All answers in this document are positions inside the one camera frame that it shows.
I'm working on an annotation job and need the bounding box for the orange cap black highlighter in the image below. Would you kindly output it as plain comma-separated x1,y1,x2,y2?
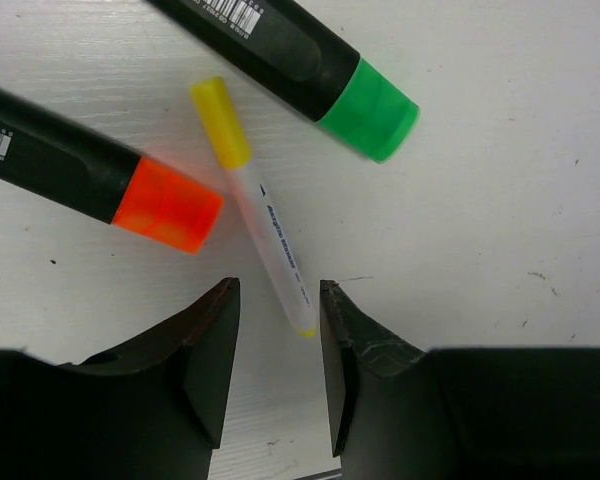
0,88,223,253

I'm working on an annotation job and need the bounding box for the white acrylic marker yellow cap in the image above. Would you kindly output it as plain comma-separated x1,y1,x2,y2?
189,77,317,338

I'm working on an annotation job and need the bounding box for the green cap black highlighter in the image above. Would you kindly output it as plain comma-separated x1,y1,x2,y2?
153,0,420,163

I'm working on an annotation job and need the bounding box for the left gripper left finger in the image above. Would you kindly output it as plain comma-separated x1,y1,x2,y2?
0,278,240,479

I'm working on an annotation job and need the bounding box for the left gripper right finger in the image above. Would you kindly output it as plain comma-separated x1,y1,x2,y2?
320,280,600,479

